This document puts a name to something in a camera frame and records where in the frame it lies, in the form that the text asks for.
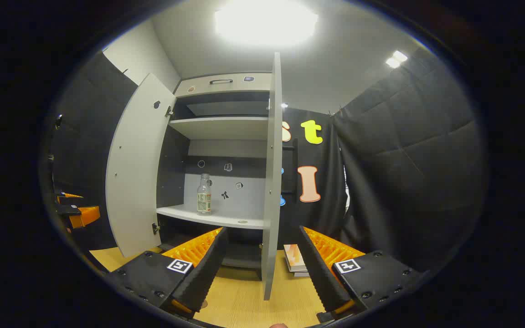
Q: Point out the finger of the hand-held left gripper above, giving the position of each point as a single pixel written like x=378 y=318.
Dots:
x=82 y=216
x=69 y=196

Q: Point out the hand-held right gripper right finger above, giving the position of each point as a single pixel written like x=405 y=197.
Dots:
x=321 y=278

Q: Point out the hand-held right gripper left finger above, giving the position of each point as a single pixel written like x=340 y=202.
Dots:
x=208 y=269

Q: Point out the round grey coaster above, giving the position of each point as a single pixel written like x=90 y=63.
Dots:
x=204 y=304

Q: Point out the clear plastic bottle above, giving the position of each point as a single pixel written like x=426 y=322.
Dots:
x=204 y=200

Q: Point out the grey cabinet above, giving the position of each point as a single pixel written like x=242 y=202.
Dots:
x=226 y=127

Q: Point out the blue grey book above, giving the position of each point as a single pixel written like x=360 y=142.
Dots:
x=301 y=274

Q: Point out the white orange cover book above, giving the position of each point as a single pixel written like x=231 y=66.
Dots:
x=293 y=255

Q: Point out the small ceiling light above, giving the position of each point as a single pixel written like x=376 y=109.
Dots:
x=397 y=59

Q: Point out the large ceiling light panel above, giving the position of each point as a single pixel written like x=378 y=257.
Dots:
x=267 y=20

